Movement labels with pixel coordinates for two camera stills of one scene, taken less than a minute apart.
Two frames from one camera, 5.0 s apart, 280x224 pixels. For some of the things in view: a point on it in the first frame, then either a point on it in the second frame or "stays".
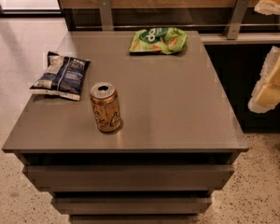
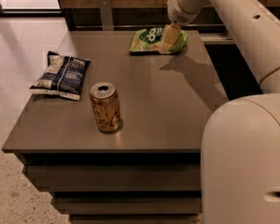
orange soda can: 105,103 stays
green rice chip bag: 164,40 stays
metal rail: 177,25 stays
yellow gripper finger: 273,83 to 183,7
